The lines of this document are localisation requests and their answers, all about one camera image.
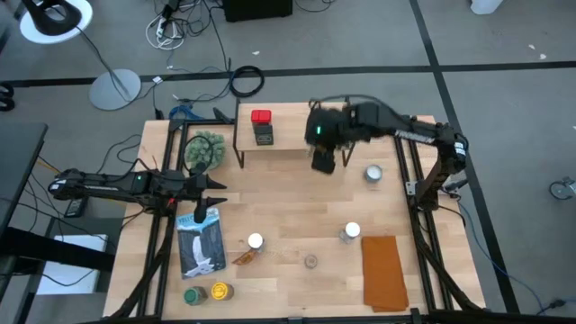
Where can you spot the white-lid spice jar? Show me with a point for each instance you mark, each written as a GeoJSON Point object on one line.
{"type": "Point", "coordinates": [351, 229]}
{"type": "Point", "coordinates": [255, 240]}

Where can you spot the wooden shelf black metal legs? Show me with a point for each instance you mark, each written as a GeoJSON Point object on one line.
{"type": "Point", "coordinates": [288, 130]}

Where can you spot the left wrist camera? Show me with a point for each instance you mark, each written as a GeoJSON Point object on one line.
{"type": "Point", "coordinates": [200, 215]}

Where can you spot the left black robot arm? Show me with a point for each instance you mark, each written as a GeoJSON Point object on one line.
{"type": "Point", "coordinates": [99, 186]}

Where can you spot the black aluminium table frame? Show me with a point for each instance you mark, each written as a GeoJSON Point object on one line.
{"type": "Point", "coordinates": [176, 123]}

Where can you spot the black chair wheels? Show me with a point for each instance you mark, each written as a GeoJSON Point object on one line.
{"type": "Point", "coordinates": [5, 103]}

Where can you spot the folded orange cloth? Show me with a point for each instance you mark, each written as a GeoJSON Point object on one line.
{"type": "Point", "coordinates": [382, 274]}

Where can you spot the orange taco seasoning packet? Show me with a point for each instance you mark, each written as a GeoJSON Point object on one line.
{"type": "Point", "coordinates": [245, 258]}

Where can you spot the black box on floor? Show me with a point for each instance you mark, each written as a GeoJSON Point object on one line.
{"type": "Point", "coordinates": [256, 9]}

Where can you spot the right arm grey base plate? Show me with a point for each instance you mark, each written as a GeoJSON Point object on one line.
{"type": "Point", "coordinates": [410, 186]}

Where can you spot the dark green spice tin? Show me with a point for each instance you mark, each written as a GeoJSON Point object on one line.
{"type": "Point", "coordinates": [263, 134]}

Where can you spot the white box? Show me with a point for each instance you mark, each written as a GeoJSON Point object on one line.
{"type": "Point", "coordinates": [67, 279]}

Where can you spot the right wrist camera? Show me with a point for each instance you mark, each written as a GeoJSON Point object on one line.
{"type": "Point", "coordinates": [324, 163]}

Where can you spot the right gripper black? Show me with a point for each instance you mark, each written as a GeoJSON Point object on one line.
{"type": "Point", "coordinates": [330, 128]}

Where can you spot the red-lid spice tin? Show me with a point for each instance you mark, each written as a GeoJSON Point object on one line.
{"type": "Point", "coordinates": [261, 116]}

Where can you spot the black desk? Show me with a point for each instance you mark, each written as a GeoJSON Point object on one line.
{"type": "Point", "coordinates": [18, 157]}

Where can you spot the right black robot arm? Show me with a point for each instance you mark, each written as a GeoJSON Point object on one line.
{"type": "Point", "coordinates": [414, 132]}

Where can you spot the floor lamp with round base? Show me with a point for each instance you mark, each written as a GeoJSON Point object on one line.
{"type": "Point", "coordinates": [114, 90]}

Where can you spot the green succulent in patterned pot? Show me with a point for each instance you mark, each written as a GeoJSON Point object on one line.
{"type": "Point", "coordinates": [204, 150]}

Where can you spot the white power strip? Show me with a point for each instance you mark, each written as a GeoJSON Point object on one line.
{"type": "Point", "coordinates": [160, 29]}

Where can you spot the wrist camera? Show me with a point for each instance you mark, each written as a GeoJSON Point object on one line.
{"type": "Point", "coordinates": [324, 163]}
{"type": "Point", "coordinates": [200, 215]}

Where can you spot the black mounted camera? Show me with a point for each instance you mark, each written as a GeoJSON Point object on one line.
{"type": "Point", "coordinates": [222, 116]}

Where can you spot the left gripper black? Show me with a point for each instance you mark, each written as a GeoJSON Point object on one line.
{"type": "Point", "coordinates": [195, 186]}

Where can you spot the black power adapter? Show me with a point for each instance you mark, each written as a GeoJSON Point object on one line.
{"type": "Point", "coordinates": [75, 205]}

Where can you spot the grey caster wheel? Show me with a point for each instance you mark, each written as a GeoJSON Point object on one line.
{"type": "Point", "coordinates": [560, 190]}

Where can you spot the small cork-top glass jar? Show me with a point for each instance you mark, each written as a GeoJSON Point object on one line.
{"type": "Point", "coordinates": [310, 261]}

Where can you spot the white container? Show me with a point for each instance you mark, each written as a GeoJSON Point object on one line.
{"type": "Point", "coordinates": [486, 5]}

